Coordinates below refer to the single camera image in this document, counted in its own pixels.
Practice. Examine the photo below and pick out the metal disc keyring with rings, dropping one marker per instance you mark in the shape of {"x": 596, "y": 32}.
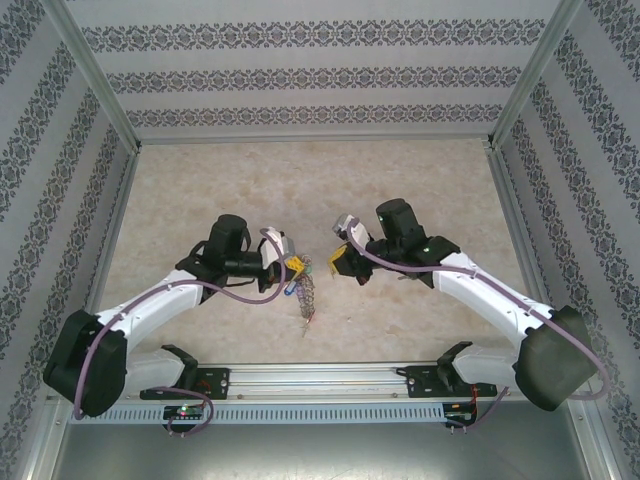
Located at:
{"x": 306, "y": 300}

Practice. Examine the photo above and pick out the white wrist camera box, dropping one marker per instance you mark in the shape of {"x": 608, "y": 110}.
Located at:
{"x": 344, "y": 225}
{"x": 272, "y": 245}

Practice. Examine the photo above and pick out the aluminium side rail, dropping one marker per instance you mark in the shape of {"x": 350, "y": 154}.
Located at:
{"x": 114, "y": 225}
{"x": 517, "y": 225}

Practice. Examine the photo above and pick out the aluminium frame post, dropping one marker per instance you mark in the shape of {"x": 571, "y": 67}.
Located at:
{"x": 98, "y": 70}
{"x": 533, "y": 70}

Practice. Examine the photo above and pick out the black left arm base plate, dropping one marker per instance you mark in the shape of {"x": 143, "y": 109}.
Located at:
{"x": 220, "y": 382}

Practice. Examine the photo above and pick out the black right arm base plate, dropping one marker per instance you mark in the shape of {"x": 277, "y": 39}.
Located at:
{"x": 420, "y": 382}

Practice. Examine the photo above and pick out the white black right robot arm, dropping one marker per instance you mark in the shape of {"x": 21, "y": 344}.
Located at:
{"x": 480, "y": 300}

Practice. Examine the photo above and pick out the aluminium back rail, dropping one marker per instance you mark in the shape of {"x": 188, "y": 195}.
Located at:
{"x": 315, "y": 140}

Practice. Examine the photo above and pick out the circuit board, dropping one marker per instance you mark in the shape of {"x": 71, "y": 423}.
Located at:
{"x": 460, "y": 415}
{"x": 182, "y": 411}

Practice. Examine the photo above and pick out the grey metal sheet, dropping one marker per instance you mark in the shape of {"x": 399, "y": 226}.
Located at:
{"x": 320, "y": 455}

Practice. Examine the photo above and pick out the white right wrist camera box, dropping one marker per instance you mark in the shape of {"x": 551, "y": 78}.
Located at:
{"x": 344, "y": 225}

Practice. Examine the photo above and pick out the right circuit board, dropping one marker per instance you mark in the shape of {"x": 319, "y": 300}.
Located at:
{"x": 460, "y": 415}

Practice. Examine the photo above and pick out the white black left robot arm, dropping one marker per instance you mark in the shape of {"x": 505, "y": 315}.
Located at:
{"x": 150, "y": 300}

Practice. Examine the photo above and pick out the left circuit board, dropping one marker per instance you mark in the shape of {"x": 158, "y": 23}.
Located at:
{"x": 182, "y": 411}

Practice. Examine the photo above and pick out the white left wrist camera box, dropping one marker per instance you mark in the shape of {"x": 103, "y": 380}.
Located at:
{"x": 272, "y": 245}

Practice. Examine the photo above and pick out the aluminium mounting rail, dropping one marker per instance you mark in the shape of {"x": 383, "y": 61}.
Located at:
{"x": 310, "y": 380}

